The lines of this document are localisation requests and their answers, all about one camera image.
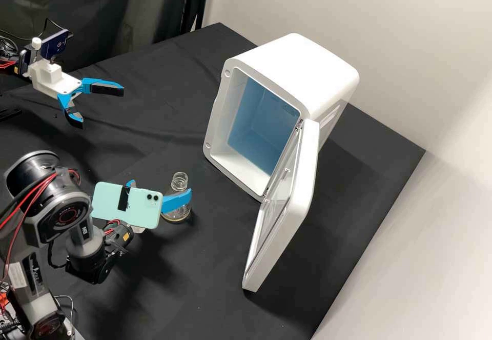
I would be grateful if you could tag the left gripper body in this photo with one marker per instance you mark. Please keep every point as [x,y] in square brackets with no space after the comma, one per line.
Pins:
[63,84]

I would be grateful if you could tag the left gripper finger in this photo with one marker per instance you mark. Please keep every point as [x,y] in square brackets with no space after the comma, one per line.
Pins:
[100,87]
[132,183]
[72,117]

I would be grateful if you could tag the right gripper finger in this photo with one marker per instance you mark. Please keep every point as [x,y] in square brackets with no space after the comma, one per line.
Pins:
[176,202]

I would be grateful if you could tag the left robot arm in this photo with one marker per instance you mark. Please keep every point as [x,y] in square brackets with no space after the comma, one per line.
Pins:
[8,67]

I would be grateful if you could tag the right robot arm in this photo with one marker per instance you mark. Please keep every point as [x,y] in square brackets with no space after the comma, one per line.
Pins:
[42,205]

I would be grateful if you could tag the clear flask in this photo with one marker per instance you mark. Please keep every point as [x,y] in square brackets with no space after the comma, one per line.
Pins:
[180,186]

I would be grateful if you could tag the incubator door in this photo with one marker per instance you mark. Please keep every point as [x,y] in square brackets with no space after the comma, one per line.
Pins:
[300,186]

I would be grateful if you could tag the white incubator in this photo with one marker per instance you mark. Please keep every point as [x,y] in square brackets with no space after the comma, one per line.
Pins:
[307,74]

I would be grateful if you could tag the right wrist camera phone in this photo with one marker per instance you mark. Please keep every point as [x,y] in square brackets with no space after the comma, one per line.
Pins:
[127,205]

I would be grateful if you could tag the wrist camera phone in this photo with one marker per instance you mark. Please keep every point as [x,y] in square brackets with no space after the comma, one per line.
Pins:
[57,44]
[127,205]

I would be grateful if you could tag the left wrist camera phone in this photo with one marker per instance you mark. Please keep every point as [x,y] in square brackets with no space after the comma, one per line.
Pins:
[57,44]

